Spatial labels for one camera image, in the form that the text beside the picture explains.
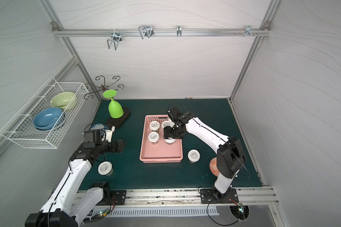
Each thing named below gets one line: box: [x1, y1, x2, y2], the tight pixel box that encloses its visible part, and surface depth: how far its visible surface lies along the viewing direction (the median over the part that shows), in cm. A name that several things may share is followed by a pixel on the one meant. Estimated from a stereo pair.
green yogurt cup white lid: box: [149, 120, 161, 132], surface depth 97 cm
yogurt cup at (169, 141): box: [163, 137, 176, 145], surface depth 81 cm
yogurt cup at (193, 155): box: [187, 148, 201, 164], surface depth 84 cm
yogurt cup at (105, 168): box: [97, 161, 114, 176], surface depth 79 cm
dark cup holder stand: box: [83, 75, 131, 129], surface depth 87 cm
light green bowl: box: [50, 91, 77, 112], surface depth 73 cm
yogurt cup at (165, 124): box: [161, 120, 171, 130], surface depth 98 cm
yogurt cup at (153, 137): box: [147, 131, 160, 145], surface depth 92 cm
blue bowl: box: [33, 107, 63, 131], surface depth 65 cm
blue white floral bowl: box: [89, 122, 109, 131], surface depth 101 cm
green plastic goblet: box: [102, 89, 124, 119], surface depth 85 cm
